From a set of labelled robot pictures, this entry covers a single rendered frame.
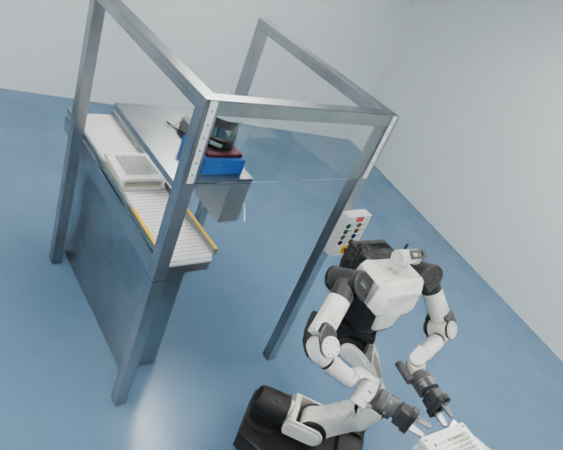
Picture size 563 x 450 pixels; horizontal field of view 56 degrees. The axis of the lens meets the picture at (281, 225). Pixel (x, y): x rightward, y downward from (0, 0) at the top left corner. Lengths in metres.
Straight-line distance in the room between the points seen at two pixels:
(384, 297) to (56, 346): 1.81
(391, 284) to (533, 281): 3.20
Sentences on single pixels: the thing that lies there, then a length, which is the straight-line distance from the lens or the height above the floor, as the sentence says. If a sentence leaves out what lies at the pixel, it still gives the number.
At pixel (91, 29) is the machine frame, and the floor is 1.49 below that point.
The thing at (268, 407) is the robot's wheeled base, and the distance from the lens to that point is 2.73.
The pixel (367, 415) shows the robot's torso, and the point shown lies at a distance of 2.58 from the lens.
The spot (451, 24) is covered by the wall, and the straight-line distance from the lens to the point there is 6.20.
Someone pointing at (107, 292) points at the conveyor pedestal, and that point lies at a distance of 3.06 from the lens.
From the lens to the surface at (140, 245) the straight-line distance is 2.50.
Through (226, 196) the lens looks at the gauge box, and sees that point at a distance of 2.25.
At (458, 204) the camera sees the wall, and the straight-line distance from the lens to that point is 5.70.
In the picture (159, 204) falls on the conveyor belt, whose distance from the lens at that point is 2.71.
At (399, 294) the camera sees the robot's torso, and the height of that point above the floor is 1.25.
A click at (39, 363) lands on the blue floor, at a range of 3.05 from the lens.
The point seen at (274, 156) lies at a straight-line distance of 2.16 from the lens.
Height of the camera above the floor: 2.36
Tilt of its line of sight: 31 degrees down
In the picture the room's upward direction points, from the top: 24 degrees clockwise
